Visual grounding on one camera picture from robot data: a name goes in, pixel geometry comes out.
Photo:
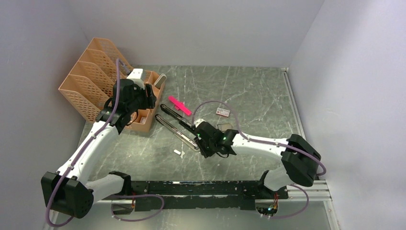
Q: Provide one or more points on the black stapler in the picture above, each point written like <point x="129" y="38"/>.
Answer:
<point x="177" y="125"/>

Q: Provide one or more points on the orange mesh file organizer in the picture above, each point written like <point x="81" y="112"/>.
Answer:
<point x="90" y="82"/>

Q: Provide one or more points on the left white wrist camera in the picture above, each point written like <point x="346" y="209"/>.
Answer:
<point x="138" y="77"/>

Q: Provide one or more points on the pink plastic staple remover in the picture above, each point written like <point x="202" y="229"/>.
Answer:
<point x="180" y="105"/>

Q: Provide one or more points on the grey white device in organizer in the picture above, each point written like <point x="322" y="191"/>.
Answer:
<point x="160" y="81"/>

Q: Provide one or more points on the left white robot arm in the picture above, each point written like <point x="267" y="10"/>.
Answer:
<point x="68" y="190"/>

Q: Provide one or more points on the red white staple box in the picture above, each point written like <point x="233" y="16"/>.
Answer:
<point x="222" y="112"/>

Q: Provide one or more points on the brown cardboard staple tray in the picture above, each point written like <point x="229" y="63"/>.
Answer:
<point x="224" y="126"/>

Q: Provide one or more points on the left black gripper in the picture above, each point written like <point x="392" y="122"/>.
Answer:
<point x="149" y="100"/>

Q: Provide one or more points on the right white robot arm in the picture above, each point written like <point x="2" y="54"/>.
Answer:
<point x="297" y="159"/>

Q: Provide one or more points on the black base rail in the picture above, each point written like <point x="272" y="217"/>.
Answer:
<point x="200" y="194"/>

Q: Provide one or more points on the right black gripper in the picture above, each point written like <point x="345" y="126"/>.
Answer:
<point x="206" y="153"/>

